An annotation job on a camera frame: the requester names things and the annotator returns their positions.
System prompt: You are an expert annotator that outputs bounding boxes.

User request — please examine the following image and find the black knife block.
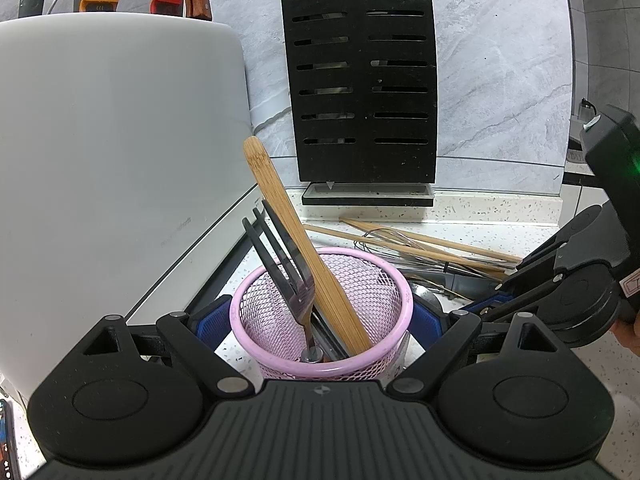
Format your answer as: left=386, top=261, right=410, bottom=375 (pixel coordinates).
left=280, top=0, right=440, bottom=184

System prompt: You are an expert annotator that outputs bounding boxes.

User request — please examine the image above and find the pink mesh cup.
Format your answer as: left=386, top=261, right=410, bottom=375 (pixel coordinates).
left=230, top=246, right=415, bottom=381

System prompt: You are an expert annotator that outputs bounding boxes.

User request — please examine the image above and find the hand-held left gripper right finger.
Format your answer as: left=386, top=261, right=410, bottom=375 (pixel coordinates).
left=387, top=301, right=576, bottom=397

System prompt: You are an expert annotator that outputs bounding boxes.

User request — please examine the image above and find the bamboo spatula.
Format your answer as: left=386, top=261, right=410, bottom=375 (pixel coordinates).
left=243, top=136, right=373, bottom=356

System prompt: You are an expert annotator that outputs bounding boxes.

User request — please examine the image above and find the person's right hand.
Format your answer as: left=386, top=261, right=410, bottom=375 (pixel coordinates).
left=612, top=317, right=640, bottom=353

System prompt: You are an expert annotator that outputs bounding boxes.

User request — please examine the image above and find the white countertop appliance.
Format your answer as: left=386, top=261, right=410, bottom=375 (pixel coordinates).
left=0, top=13, right=257, bottom=396

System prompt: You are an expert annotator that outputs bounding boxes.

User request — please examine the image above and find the whisk with grey handle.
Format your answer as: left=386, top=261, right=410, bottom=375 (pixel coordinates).
left=354, top=226, right=506, bottom=301

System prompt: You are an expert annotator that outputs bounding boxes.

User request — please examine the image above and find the smartphone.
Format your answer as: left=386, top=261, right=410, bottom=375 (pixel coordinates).
left=0, top=399, right=22, bottom=480

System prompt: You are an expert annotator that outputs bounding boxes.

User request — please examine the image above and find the black fork wooden handle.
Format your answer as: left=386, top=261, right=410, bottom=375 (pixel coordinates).
left=242, top=199, right=326, bottom=363

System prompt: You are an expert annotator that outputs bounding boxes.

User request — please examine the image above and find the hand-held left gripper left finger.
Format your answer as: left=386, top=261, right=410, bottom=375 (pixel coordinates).
left=82, top=299, right=255, bottom=397

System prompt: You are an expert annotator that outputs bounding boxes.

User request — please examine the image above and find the grey peeler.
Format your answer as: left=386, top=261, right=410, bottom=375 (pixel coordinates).
left=309, top=310, right=351, bottom=361

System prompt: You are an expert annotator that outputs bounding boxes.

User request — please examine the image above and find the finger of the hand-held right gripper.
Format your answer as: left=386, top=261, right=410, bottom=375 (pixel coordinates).
left=450, top=270, right=566, bottom=325
left=515, top=205, right=608, bottom=273

